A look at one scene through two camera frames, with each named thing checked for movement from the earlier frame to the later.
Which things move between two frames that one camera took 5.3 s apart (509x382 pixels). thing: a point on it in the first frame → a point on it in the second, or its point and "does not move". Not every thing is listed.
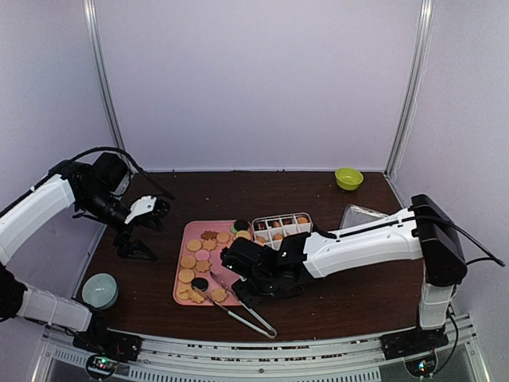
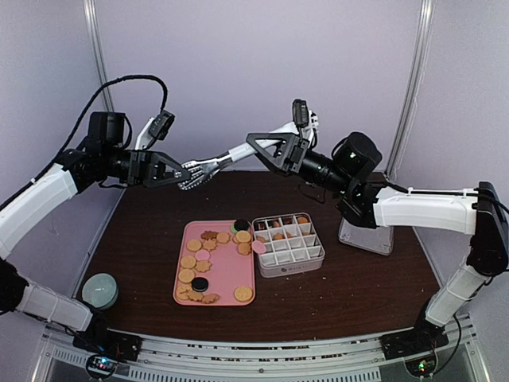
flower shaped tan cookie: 219,294 → 210,298
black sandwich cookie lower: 200,283 does not move
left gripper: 121,240 → 140,168
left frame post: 90,19 does not move
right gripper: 254,301 → 292,148
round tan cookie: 242,233 does not move
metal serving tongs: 228,285 → 192,175
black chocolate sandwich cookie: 241,224 does not move
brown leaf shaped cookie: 208,235 does not move
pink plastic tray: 201,279 does not move
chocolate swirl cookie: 260,226 does not move
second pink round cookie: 202,255 does not move
